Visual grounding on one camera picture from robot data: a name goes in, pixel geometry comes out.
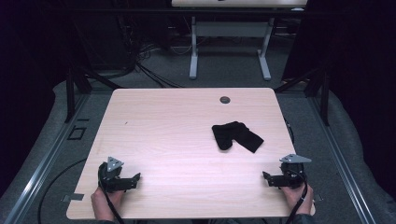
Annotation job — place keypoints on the metal floor rail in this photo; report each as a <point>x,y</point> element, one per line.
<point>342,165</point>
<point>40,174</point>

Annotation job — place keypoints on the black cloth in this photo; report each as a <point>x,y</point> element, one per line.
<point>235,135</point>

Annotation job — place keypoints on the grey tape strip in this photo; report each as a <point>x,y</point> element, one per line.
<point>73,197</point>

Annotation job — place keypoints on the person's right hand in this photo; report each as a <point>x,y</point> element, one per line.
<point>297,197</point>

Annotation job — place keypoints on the person's left hand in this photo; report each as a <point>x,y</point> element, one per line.
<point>104,203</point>

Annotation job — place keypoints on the white desk with metal legs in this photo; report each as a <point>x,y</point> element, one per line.
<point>230,29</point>

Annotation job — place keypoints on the grey table grommet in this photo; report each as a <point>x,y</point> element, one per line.
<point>224,100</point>

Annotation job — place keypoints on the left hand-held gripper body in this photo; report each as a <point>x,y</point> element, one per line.
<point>112,174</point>

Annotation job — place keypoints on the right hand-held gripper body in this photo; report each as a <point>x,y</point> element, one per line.
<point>292,174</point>

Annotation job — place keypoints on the black metal stand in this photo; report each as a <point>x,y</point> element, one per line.
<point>323,93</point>
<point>70,93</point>

